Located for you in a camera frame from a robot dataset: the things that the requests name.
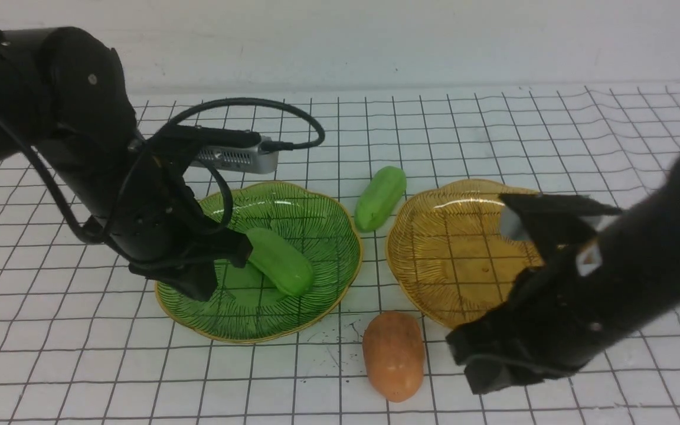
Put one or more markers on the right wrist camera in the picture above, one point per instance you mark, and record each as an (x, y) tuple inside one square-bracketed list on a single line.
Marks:
[(550, 221)]

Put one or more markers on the green glass leaf plate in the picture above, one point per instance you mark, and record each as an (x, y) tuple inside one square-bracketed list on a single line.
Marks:
[(306, 253)]

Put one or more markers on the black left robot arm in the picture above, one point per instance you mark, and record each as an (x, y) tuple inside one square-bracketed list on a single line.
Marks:
[(64, 106)]

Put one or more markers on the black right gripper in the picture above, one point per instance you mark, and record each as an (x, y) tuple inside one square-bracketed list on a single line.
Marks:
[(554, 322)]

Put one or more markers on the amber glass leaf plate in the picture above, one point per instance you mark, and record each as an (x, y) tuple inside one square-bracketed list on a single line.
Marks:
[(448, 255)]

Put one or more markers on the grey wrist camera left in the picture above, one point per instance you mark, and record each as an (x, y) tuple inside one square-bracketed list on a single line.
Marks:
[(246, 160)]

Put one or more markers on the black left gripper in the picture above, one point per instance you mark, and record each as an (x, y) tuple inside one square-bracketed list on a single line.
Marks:
[(159, 227)]

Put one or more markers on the brown potato front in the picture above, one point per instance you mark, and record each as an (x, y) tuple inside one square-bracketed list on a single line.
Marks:
[(394, 355)]

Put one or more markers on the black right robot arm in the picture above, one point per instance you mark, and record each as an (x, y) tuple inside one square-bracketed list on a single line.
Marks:
[(641, 246)]

